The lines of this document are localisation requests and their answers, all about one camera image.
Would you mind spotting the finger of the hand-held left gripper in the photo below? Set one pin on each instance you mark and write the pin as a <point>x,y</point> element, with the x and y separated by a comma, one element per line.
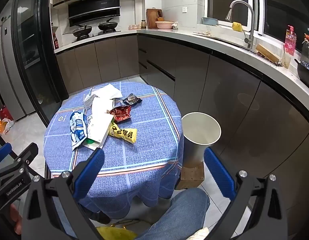
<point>1,152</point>
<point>25,153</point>

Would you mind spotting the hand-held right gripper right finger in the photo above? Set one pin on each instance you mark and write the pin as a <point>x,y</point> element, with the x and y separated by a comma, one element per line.
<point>219,172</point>

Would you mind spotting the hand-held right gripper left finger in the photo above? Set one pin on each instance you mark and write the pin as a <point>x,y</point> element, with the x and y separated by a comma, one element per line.
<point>89,172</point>

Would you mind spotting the white round bin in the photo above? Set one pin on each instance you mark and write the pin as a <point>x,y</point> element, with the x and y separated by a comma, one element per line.
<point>194,150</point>

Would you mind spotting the blue and white snack wrapper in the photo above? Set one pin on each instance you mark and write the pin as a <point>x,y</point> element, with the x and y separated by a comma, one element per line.
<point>78,127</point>

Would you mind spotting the yellow snack wrapper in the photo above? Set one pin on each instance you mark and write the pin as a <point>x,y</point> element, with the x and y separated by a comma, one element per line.
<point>124,133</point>

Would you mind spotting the red snack wrapper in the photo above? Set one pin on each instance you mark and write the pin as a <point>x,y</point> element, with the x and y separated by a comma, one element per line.
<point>122,113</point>

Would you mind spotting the person's left hand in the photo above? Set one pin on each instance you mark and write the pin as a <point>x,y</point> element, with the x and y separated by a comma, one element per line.
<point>16,218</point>

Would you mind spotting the orange plastic bag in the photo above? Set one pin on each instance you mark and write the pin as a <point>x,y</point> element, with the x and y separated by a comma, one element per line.
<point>4,127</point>

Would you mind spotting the wooden block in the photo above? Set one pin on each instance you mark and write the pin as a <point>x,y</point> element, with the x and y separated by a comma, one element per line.
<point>192,176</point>

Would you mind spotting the green plastic piece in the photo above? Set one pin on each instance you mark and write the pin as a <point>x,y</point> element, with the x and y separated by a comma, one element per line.
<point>90,142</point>

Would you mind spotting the red box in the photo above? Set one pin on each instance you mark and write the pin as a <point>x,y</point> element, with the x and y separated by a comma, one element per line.
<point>5,112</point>

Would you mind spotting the flat white carton box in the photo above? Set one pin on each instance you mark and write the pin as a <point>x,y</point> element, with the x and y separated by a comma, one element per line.
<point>98,130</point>

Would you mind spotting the person's leg in jeans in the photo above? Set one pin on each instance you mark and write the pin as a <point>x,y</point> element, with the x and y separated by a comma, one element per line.
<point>179,212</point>

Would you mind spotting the blue plaid tablecloth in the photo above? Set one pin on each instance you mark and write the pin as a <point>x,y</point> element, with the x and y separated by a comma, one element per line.
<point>144,142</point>

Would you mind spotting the white cloth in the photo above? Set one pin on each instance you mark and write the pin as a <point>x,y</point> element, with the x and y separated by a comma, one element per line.
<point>200,234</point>

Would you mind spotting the yellow plastic bag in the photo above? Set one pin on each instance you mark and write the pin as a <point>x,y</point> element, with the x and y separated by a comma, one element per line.
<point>117,233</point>

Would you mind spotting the clear plastic packet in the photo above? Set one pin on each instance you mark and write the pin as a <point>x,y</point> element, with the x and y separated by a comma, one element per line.
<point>89,101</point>

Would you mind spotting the dark snack wrapper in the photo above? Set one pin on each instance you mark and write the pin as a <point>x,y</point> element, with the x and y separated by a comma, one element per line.
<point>130,100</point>

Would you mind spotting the white tissue paper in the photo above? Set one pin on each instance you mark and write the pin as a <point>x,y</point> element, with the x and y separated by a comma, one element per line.
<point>108,91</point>

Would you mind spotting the grey refrigerator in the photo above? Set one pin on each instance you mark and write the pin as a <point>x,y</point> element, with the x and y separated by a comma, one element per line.
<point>9,67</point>

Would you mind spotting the red label bottle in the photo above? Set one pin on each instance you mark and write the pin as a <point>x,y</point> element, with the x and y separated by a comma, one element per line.
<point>55,40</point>

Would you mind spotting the wooden box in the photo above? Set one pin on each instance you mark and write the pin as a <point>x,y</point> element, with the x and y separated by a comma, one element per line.
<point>268,52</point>

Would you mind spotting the glass cup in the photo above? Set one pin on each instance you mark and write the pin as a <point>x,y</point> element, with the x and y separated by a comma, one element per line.
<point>286,61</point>

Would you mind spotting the black pot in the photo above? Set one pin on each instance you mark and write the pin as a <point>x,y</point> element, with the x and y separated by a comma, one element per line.
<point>305,75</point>

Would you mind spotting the black wok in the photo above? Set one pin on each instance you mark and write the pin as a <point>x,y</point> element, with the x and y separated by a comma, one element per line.
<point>80,31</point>
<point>108,26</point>

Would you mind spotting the gas stove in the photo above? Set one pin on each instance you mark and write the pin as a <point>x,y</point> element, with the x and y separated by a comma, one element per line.
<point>99,34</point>

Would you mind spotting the grey kitchen countertop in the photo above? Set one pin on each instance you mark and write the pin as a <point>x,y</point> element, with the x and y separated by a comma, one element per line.
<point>184,36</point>

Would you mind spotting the steel faucet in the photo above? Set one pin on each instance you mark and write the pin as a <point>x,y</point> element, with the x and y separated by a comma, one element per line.
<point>252,30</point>

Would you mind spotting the pink soap bottle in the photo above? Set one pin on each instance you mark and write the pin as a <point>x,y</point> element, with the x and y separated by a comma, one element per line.
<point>290,41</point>

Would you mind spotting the dark bottle with red bow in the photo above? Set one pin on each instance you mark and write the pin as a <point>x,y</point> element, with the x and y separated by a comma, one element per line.
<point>306,48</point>

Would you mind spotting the light blue tray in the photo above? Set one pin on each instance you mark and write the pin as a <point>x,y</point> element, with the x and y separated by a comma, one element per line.
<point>209,21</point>

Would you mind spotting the pink basin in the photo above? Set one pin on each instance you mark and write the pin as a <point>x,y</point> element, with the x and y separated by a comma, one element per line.
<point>164,25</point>

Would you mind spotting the glass jar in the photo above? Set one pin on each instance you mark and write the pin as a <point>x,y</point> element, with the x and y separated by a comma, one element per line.
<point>143,24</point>

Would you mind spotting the black range hood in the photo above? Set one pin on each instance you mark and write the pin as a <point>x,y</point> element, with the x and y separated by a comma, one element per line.
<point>94,7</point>

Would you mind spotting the wooden cutting board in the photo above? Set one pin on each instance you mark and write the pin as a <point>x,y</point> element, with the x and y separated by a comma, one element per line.
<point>152,17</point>

